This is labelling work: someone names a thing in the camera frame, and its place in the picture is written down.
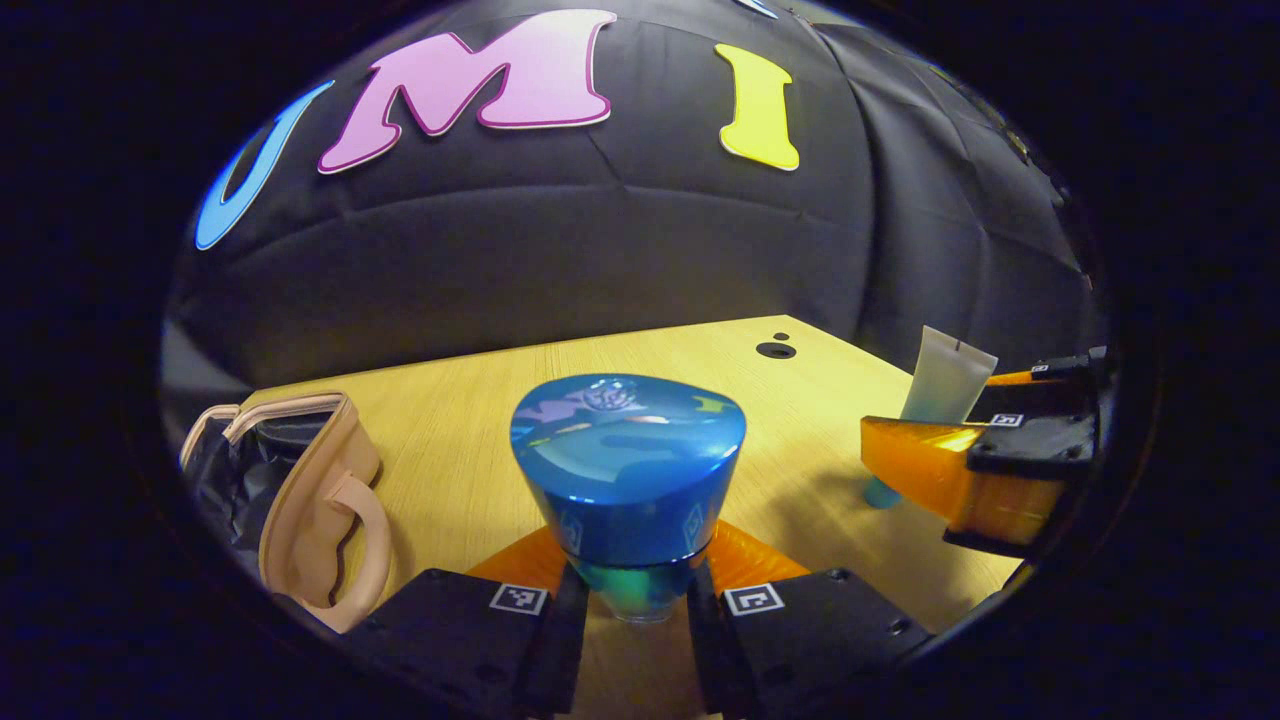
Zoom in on black backdrop cloth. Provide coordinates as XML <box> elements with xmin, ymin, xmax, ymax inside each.
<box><xmin>160</xmin><ymin>0</ymin><xmax>1111</xmax><ymax>421</ymax></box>

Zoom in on beige suitcase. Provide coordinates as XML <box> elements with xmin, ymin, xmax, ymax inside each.
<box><xmin>178</xmin><ymin>392</ymin><xmax>393</xmax><ymax>635</ymax></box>

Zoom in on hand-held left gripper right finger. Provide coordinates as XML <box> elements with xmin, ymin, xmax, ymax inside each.
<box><xmin>685</xmin><ymin>520</ymin><xmax>936</xmax><ymax>720</ymax></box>

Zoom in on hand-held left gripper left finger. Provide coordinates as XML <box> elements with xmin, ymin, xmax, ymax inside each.
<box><xmin>345</xmin><ymin>525</ymin><xmax>591</xmax><ymax>720</ymax></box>

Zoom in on blue capped teal bottle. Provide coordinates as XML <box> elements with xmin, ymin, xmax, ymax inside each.
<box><xmin>510</xmin><ymin>373</ymin><xmax>748</xmax><ymax>626</ymax></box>

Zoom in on white and blue tube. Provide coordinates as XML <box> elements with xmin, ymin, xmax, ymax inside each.
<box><xmin>862</xmin><ymin>325</ymin><xmax>999</xmax><ymax>511</ymax></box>

